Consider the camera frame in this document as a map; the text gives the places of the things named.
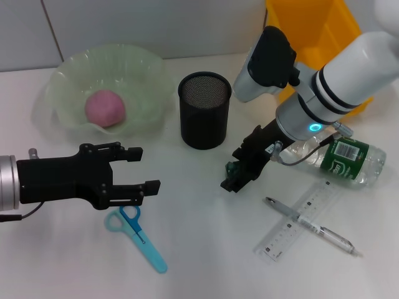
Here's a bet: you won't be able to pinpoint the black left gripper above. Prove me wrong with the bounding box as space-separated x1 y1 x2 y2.
16 141 162 209

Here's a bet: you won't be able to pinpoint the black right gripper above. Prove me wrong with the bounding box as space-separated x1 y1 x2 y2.
220 120 287 193

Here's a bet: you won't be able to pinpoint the pink peach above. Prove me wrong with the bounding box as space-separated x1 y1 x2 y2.
84 89 126 128

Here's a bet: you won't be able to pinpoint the clear green-label water bottle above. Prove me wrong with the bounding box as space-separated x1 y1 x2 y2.
280 133 387 190

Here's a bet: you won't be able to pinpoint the black mesh pen holder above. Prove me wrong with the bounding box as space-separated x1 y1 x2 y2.
177 71 233 151

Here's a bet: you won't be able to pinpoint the grey and clear pen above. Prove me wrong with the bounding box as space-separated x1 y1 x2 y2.
264 196 364 258

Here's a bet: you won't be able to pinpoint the blue and teal scissors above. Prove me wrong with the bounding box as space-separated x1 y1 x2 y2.
104 205 168 274

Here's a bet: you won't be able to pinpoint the transparent plastic ruler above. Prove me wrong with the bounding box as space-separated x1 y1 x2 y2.
252 179 340 265

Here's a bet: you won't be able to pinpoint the pale green glass fruit plate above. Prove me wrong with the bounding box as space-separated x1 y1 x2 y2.
45 43 175 135

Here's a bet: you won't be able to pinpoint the yellow plastic bin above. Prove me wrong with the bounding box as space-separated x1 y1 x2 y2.
264 0 375 118

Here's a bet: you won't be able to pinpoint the grey right gripper cable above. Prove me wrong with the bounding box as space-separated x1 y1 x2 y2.
269 132 344 166

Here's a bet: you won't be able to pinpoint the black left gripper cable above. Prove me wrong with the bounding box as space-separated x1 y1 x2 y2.
0 201 44 222

